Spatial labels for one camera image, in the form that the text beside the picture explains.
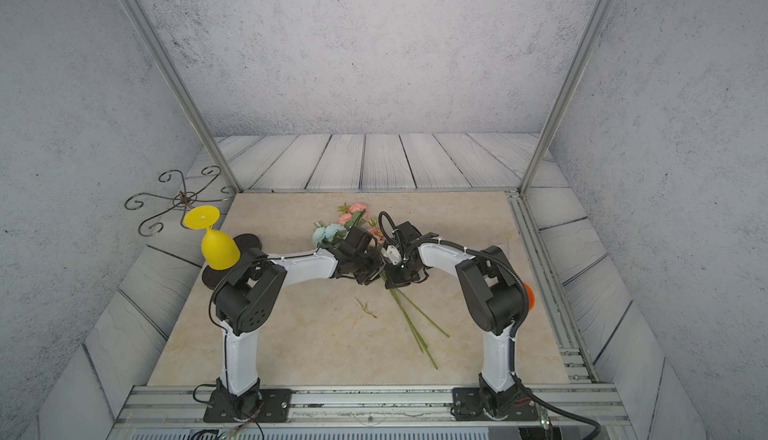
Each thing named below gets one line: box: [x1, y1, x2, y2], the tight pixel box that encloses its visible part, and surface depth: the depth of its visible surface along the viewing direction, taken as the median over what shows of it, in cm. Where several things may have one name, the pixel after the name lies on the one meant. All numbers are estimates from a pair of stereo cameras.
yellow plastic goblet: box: [183, 205, 241, 270], surface depth 76 cm
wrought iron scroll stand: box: [124, 165, 236, 237], surface depth 77 cm
